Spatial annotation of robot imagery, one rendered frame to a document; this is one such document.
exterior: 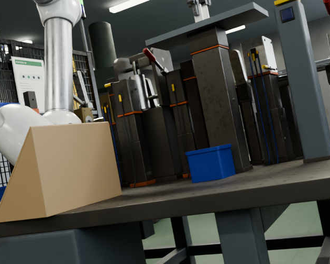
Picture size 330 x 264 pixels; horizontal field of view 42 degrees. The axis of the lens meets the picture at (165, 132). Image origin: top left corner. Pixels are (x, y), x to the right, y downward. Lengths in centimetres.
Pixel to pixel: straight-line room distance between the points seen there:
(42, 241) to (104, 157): 30
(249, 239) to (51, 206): 48
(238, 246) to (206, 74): 59
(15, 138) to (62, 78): 38
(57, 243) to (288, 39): 81
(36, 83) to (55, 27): 87
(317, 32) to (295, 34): 942
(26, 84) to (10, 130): 117
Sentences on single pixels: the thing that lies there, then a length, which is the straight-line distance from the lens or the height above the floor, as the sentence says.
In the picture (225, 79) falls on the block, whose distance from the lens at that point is 130.
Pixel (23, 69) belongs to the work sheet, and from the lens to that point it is 246.
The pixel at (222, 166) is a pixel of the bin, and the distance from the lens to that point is 119.
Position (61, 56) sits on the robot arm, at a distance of 160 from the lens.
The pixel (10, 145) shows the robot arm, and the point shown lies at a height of 90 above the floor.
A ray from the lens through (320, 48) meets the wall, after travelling 1060.
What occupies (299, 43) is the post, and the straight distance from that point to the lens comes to 125.
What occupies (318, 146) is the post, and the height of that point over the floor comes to 74.
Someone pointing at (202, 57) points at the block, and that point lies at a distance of 134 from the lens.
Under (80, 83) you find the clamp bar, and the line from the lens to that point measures 188.
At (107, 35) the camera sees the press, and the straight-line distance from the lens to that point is 560.
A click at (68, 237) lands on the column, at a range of 108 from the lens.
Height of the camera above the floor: 80
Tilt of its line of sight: 3 degrees up
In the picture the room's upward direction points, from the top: 11 degrees counter-clockwise
